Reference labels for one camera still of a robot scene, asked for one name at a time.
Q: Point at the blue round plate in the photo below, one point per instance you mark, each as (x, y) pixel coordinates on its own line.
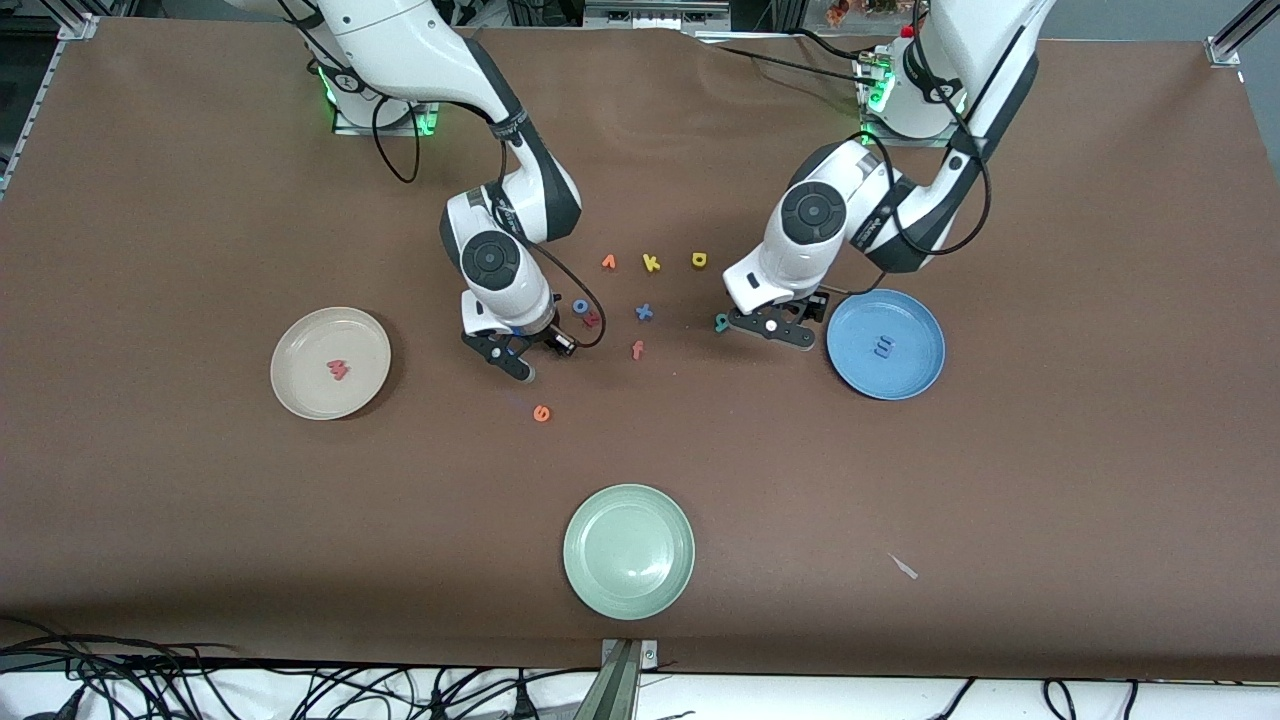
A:
(900, 380)

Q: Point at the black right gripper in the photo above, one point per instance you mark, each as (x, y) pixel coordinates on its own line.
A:
(549, 340)

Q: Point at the pink red foam letter w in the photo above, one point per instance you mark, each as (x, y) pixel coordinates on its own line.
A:
(338, 370)

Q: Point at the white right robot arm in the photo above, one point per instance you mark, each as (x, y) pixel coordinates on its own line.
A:
(400, 40)

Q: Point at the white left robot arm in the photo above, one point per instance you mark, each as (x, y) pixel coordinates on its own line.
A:
(1000, 60)

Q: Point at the brown table cover sheet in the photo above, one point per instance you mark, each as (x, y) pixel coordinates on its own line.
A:
(200, 520)

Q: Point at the beige brown round plate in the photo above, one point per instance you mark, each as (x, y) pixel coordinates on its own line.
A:
(330, 400)

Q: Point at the blue foam letter m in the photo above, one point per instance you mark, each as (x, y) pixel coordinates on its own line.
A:
(882, 348)

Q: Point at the pale green round plate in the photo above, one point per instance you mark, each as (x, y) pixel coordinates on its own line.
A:
(628, 552)

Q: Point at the white paper scrap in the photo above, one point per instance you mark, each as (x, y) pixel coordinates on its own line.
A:
(905, 568)

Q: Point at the yellow foam letter k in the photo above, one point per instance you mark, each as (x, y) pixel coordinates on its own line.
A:
(650, 263)

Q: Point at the aluminium corner profile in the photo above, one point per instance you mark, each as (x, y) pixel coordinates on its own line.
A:
(80, 22)
(1235, 35)

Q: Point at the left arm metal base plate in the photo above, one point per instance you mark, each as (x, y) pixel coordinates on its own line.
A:
(866, 125)

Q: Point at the grey metal bracket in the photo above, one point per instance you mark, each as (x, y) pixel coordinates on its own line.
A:
(625, 690)

